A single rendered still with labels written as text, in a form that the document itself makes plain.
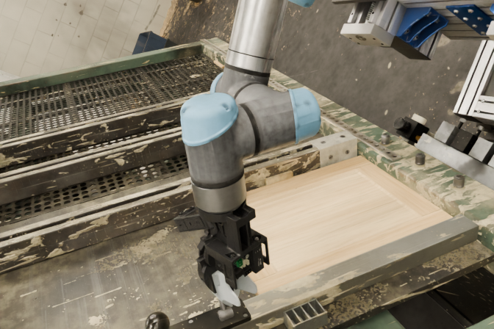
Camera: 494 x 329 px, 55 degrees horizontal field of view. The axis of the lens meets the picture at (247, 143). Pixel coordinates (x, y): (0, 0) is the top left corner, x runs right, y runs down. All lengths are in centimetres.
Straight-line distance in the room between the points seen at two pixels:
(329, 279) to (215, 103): 48
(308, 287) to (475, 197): 47
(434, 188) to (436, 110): 129
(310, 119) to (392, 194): 61
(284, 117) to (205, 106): 11
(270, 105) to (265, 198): 61
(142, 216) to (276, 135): 64
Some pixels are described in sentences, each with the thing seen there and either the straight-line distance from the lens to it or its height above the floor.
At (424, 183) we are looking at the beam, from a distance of 123.
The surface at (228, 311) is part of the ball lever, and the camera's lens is 88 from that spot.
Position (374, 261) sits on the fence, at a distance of 100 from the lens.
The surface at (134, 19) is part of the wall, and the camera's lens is 644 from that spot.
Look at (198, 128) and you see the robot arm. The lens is 59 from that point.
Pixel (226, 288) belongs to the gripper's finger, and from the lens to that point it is 76.
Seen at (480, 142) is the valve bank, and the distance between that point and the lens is 135.
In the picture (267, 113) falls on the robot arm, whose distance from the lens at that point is 63.
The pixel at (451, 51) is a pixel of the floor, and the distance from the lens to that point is 257.
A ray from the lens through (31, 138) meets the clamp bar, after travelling 174.
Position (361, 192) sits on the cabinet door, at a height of 98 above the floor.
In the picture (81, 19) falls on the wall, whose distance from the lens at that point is 630.
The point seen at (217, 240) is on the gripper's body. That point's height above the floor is 150.
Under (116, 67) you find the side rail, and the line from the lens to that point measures 255.
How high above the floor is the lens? 187
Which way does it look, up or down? 31 degrees down
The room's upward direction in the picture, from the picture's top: 69 degrees counter-clockwise
